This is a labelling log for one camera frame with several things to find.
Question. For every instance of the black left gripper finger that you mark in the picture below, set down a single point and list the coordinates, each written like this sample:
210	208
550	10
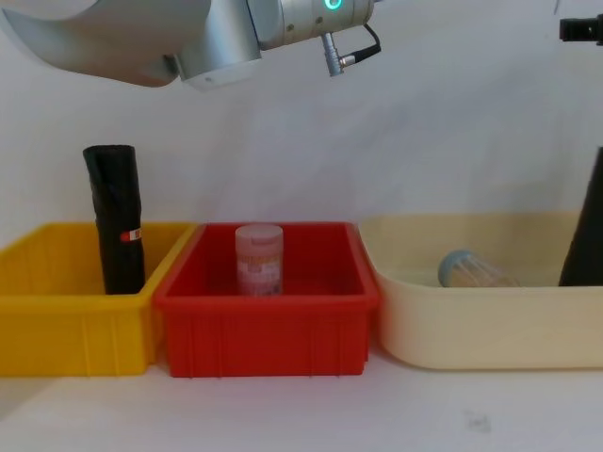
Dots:
581	29

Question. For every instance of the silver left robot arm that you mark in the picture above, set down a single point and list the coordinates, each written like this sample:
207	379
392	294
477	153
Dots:
141	42

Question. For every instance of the black bag roll red label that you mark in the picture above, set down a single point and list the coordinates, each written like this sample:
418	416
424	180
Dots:
115	212

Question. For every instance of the cream oval plastic tub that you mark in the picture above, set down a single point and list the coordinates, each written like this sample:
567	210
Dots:
471	329

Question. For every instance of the red plastic bin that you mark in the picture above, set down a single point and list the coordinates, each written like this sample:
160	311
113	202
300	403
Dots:
264	329

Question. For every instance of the blue lidded toothpick jar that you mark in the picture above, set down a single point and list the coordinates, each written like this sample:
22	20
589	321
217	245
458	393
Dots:
461	270

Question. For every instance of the yellow plastic bin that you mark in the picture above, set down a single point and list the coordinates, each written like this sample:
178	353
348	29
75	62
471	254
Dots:
47	329

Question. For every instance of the pink lidded toothpick jar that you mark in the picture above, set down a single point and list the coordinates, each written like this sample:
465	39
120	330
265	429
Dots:
259	263

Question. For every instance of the black bag roll plain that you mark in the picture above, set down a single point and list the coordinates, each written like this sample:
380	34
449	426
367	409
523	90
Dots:
589	235

